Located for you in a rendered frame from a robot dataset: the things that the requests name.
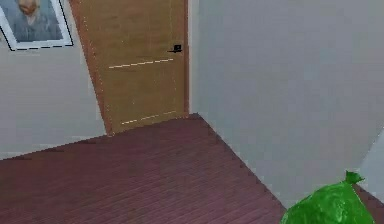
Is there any brown wooden room door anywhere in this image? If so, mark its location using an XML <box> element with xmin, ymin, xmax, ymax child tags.
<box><xmin>68</xmin><ymin>0</ymin><xmax>190</xmax><ymax>136</ymax></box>

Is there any white framed portrait picture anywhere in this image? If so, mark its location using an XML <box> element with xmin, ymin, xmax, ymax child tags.
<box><xmin>0</xmin><ymin>0</ymin><xmax>74</xmax><ymax>52</ymax></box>

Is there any green garbage bag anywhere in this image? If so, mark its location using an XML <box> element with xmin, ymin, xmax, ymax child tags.
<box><xmin>279</xmin><ymin>170</ymin><xmax>377</xmax><ymax>224</ymax></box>

